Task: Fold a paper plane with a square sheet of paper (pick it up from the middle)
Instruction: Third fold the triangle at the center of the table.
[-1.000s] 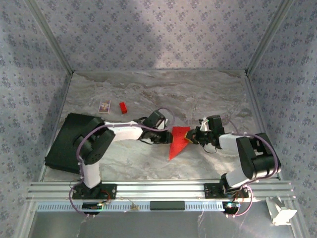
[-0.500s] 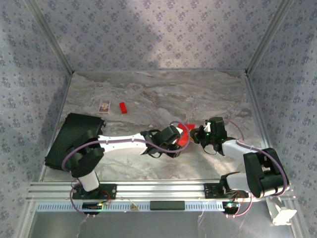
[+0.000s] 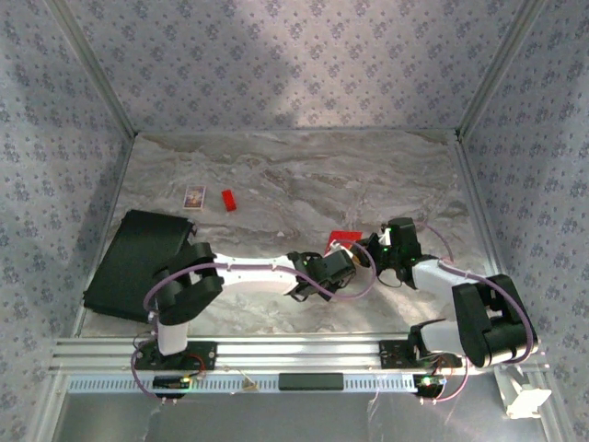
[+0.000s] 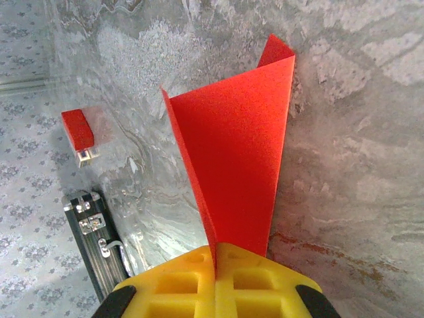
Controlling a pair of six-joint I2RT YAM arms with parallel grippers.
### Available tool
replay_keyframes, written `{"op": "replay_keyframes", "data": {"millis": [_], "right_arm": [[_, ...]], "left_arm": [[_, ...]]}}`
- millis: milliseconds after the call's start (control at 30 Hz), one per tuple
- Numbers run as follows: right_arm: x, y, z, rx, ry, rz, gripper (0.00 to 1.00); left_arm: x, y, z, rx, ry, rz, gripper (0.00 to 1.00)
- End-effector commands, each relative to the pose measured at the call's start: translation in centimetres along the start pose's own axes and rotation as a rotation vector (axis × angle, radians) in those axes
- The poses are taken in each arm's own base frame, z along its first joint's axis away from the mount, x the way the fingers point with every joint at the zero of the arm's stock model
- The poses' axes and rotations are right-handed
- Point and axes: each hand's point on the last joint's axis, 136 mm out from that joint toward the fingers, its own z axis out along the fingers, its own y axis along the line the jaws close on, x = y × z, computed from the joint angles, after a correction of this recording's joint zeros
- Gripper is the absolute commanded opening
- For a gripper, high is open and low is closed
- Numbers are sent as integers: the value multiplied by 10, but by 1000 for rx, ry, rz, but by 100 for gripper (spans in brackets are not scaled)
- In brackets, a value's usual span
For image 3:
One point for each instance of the red paper sheet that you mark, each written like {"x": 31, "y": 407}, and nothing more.
{"x": 343, "y": 235}

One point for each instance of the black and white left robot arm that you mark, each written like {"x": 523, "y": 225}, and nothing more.
{"x": 257, "y": 274}

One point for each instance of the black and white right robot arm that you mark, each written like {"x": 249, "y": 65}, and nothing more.
{"x": 432, "y": 276}

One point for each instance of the small red block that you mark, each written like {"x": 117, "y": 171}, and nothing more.
{"x": 228, "y": 200}

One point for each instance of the black rectangular bar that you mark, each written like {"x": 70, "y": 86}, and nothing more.
{"x": 310, "y": 382}

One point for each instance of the small picture card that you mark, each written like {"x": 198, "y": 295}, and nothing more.
{"x": 194, "y": 197}

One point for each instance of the small tan tag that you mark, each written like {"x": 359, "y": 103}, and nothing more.
{"x": 250, "y": 386}

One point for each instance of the black mat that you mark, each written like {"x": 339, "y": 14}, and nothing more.
{"x": 124, "y": 258}

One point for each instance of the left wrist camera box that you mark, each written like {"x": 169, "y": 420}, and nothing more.
{"x": 338, "y": 267}

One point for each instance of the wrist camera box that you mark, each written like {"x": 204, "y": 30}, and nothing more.
{"x": 338, "y": 267}
{"x": 405, "y": 235}

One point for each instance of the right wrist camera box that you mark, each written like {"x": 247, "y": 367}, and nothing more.
{"x": 405, "y": 235}

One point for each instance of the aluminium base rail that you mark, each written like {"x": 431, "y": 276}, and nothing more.
{"x": 299, "y": 352}

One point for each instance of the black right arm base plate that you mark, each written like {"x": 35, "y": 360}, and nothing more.
{"x": 391, "y": 354}

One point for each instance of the aluminium table side rail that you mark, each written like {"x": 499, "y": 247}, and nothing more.
{"x": 474, "y": 184}
{"x": 118, "y": 184}

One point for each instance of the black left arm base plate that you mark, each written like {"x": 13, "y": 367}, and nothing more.
{"x": 207, "y": 354}

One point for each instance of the white plastic bracket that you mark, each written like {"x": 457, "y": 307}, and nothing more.
{"x": 524, "y": 400}

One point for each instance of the aluminium frame post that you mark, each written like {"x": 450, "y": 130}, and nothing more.
{"x": 500, "y": 69}
{"x": 95, "y": 69}

